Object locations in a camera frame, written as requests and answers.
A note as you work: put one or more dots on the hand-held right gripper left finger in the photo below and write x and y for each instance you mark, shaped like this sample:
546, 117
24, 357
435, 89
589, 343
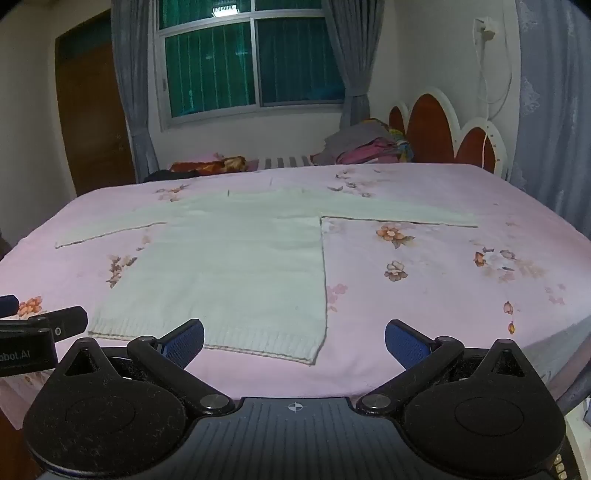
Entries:
184, 342

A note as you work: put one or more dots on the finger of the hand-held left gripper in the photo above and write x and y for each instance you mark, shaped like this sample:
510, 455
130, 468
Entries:
7, 307
69, 321

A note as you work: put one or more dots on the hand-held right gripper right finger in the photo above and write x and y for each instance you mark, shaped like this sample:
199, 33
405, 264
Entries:
404, 342

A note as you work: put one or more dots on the white knit sweater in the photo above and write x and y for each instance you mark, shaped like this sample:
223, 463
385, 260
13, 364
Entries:
240, 267

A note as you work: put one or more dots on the pile of colourful clothes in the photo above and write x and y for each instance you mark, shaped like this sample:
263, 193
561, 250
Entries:
364, 145

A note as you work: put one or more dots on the bed with pink floral sheet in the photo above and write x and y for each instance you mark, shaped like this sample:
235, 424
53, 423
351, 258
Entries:
438, 286

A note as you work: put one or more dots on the black cloth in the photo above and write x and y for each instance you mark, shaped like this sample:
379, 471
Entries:
166, 175

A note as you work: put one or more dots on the red and orange pillow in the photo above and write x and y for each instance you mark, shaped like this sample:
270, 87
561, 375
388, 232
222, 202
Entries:
207, 166

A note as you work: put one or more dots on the brown wooden door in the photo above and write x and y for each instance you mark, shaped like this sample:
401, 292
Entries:
92, 120

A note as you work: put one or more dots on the grey striped cloth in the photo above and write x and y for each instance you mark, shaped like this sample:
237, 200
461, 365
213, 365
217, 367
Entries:
286, 161

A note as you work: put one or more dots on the brown and white headboard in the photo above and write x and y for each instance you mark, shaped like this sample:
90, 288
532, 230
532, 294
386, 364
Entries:
431, 129

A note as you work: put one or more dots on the grey-blue window curtain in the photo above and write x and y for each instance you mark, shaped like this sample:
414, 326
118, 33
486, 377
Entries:
355, 60
134, 92

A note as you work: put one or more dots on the pale blue lace curtain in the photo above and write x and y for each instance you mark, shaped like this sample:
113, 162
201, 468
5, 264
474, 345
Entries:
554, 106

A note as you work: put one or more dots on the sliding glass window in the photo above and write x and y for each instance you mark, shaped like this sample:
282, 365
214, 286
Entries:
254, 64

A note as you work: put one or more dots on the white wall charger plug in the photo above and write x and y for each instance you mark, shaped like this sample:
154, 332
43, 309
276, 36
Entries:
485, 26

